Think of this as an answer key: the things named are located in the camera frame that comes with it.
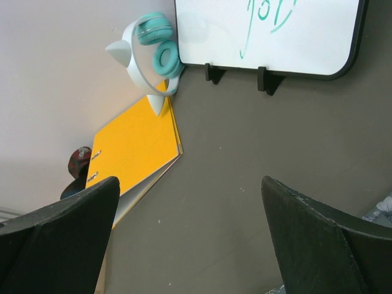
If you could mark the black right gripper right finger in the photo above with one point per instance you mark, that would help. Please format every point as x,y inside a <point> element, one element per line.
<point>320,249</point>

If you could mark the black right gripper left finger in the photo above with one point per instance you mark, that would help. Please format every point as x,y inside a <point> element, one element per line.
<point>59,248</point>

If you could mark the dark red rolled tie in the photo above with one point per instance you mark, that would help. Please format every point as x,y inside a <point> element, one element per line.
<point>78,168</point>

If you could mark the teal white cat-ear headphones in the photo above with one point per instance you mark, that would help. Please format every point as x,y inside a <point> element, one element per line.
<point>151,30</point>

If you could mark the yellow ring binder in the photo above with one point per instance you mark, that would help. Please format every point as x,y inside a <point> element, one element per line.
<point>137,147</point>

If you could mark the white whiteboard black frame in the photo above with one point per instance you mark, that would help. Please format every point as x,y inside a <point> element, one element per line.
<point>276,39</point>

